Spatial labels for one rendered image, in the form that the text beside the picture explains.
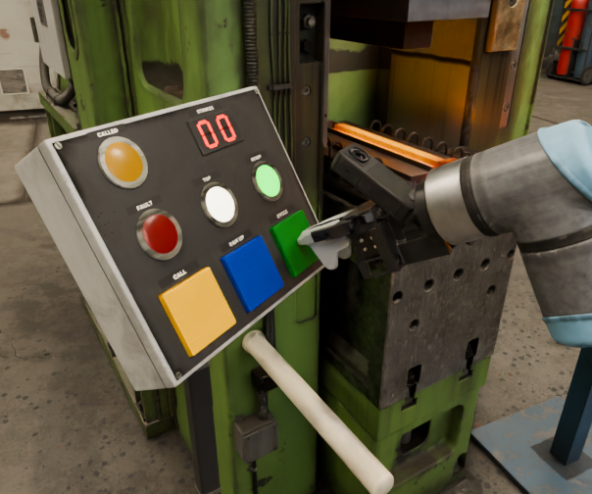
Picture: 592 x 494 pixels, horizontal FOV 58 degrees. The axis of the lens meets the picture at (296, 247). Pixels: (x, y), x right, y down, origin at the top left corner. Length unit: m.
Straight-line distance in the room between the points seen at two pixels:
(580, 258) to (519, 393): 1.60
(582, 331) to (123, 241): 0.46
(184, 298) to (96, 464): 1.32
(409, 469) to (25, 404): 1.32
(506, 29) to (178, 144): 0.90
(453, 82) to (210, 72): 0.66
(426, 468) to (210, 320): 1.09
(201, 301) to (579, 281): 0.38
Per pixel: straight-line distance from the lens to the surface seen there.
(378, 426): 1.31
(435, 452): 1.64
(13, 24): 6.15
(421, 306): 1.16
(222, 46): 0.95
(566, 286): 0.57
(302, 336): 1.28
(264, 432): 1.31
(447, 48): 1.41
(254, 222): 0.70
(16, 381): 2.28
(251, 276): 0.66
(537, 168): 0.55
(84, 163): 0.58
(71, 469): 1.89
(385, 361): 1.18
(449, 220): 0.58
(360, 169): 0.63
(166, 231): 0.60
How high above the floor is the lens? 1.34
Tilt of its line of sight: 27 degrees down
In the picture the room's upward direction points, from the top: straight up
